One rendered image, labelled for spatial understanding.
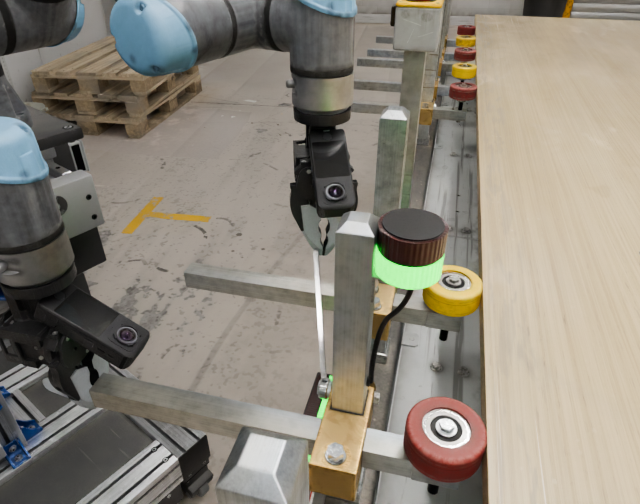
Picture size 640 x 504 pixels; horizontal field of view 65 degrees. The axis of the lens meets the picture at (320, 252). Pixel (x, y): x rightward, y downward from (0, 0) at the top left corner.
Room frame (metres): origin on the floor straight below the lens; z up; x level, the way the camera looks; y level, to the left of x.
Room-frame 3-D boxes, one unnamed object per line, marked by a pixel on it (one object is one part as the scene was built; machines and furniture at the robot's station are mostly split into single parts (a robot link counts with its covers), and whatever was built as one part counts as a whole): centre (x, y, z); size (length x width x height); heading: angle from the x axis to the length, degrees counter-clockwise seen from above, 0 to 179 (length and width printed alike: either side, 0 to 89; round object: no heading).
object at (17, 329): (0.43, 0.30, 0.96); 0.09 x 0.08 x 0.12; 76
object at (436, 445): (0.32, -0.13, 0.85); 0.08 x 0.08 x 0.11
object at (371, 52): (2.31, -0.42, 0.82); 0.43 x 0.03 x 0.04; 76
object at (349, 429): (0.36, -0.03, 0.85); 0.13 x 0.06 x 0.05; 166
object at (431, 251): (0.37, -0.08, 1.10); 0.06 x 0.06 x 0.02
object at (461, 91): (1.53, -0.43, 0.85); 0.08 x 0.08 x 0.11
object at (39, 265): (0.42, 0.30, 1.04); 0.08 x 0.08 x 0.05
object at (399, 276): (0.37, -0.08, 1.07); 0.06 x 0.06 x 0.02
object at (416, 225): (0.37, -0.08, 1.00); 0.06 x 0.06 x 0.22; 76
